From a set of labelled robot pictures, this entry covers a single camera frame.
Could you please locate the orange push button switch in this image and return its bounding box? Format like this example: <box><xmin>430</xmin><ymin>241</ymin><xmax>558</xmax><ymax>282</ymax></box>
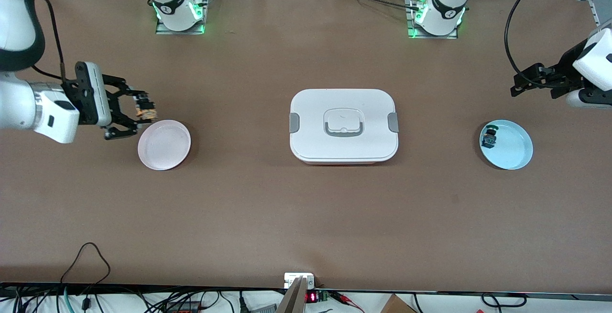
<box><xmin>135</xmin><ymin>94</ymin><xmax>158</xmax><ymax>121</ymax></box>

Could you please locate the white lidded lunch box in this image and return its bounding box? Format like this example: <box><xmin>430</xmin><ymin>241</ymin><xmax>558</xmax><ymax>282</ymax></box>
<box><xmin>289</xmin><ymin>88</ymin><xmax>399</xmax><ymax>165</ymax></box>

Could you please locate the brown cardboard box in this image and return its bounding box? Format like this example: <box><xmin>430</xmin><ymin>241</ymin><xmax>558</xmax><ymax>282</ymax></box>
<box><xmin>380</xmin><ymin>295</ymin><xmax>417</xmax><ymax>313</ymax></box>

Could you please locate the light blue round plate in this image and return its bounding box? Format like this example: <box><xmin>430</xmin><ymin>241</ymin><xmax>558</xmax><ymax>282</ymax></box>
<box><xmin>480</xmin><ymin>119</ymin><xmax>534</xmax><ymax>170</ymax></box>

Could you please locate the green push button switch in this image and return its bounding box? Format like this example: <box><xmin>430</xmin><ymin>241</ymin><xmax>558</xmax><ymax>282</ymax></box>
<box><xmin>482</xmin><ymin>124</ymin><xmax>499</xmax><ymax>149</ymax></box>

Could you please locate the perforated metal rail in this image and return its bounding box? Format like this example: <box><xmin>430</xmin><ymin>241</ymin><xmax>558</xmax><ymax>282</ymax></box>
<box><xmin>589</xmin><ymin>1</ymin><xmax>605</xmax><ymax>29</ymax></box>

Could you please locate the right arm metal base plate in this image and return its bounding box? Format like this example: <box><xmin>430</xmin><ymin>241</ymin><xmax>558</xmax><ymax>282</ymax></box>
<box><xmin>155</xmin><ymin>0</ymin><xmax>210</xmax><ymax>35</ymax></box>

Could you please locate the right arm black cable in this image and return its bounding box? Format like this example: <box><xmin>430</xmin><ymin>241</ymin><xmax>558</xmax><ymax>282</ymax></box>
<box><xmin>31</xmin><ymin>0</ymin><xmax>66</xmax><ymax>81</ymax></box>

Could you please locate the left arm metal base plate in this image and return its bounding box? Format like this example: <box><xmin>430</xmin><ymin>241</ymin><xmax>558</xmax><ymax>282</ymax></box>
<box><xmin>406</xmin><ymin>0</ymin><xmax>459</xmax><ymax>40</ymax></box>

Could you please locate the thin black looped cable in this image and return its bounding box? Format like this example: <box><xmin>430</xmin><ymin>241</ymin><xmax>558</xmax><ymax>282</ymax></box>
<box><xmin>60</xmin><ymin>242</ymin><xmax>111</xmax><ymax>285</ymax></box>

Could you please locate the black floor cable loop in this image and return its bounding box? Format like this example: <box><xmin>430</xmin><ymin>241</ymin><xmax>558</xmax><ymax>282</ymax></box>
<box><xmin>481</xmin><ymin>293</ymin><xmax>528</xmax><ymax>309</ymax></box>

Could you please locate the white mount block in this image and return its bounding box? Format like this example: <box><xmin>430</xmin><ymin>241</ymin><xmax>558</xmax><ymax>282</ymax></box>
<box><xmin>284</xmin><ymin>273</ymin><xmax>315</xmax><ymax>289</ymax></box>

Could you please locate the grey metal post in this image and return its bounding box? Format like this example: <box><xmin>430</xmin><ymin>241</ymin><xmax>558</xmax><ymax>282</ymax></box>
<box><xmin>276</xmin><ymin>277</ymin><xmax>307</xmax><ymax>313</ymax></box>

